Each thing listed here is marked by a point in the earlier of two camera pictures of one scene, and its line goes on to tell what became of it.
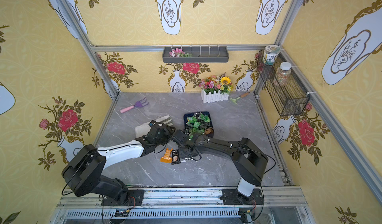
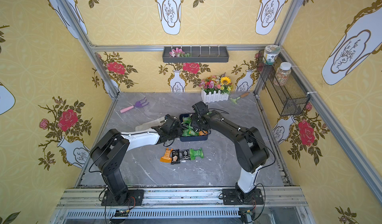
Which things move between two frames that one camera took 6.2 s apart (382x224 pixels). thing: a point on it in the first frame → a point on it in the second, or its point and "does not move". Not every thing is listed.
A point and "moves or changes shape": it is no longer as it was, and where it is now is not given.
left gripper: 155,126 → 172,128
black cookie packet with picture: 175,159 does not move
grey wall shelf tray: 195,55 does not move
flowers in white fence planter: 215,88 does not move
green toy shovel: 235,100 does not move
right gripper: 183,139 → 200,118
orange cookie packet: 167,158 does not move
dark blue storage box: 201,121 moves or changes shape
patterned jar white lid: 270,53 does not move
